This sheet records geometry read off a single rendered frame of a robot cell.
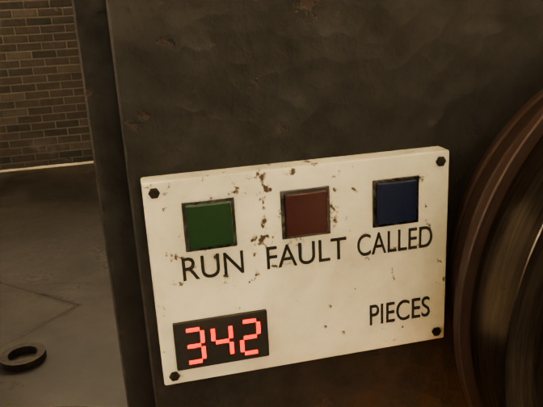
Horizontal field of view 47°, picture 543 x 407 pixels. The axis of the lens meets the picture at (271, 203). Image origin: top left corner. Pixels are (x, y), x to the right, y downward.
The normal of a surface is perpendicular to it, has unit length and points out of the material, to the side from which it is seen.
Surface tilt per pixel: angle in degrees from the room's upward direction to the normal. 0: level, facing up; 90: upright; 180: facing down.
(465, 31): 90
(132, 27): 90
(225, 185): 90
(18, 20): 90
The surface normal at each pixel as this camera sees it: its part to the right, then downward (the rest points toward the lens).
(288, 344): 0.23, 0.27
